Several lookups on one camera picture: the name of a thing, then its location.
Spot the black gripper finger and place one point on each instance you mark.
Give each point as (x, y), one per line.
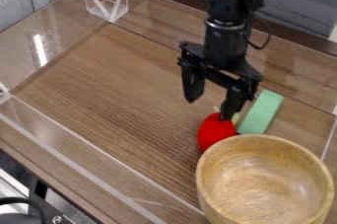
(193, 83)
(233, 103)

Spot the red plush strawberry toy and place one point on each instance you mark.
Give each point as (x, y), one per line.
(215, 129)

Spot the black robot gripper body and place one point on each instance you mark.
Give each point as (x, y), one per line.
(220, 57)

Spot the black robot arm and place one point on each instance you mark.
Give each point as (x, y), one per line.
(233, 12)

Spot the black metal table frame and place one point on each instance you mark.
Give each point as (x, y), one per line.
(41, 212)

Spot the clear acrylic corner bracket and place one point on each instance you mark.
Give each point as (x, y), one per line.
(109, 10)

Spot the clear acrylic table barrier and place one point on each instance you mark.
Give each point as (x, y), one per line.
(95, 119)

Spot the wooden bowl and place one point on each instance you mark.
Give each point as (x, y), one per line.
(260, 179)

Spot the green rectangular block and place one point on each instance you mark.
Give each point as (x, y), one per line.
(261, 113)

